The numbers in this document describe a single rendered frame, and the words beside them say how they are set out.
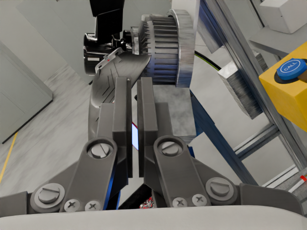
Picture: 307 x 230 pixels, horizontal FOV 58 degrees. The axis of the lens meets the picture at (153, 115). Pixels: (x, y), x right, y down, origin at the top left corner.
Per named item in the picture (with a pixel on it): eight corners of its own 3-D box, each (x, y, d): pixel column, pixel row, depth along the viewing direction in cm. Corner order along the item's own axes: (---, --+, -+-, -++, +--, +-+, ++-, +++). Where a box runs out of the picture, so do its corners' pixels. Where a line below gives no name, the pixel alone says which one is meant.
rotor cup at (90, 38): (125, 72, 91) (85, 71, 89) (126, 27, 86) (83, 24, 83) (129, 86, 78) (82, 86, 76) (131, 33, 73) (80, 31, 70)
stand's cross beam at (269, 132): (275, 128, 110) (271, 122, 108) (281, 133, 106) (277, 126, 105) (236, 155, 112) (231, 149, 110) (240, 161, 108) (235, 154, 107)
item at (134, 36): (132, 72, 92) (126, 71, 91) (134, 28, 86) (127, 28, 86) (137, 85, 79) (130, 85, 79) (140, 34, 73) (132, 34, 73)
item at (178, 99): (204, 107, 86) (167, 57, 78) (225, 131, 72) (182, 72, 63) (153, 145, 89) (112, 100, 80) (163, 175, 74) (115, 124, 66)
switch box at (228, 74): (271, 89, 116) (248, 48, 106) (284, 97, 108) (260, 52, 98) (241, 111, 117) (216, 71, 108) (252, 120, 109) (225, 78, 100)
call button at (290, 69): (296, 62, 44) (292, 54, 43) (314, 69, 40) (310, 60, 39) (275, 78, 44) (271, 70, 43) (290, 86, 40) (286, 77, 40)
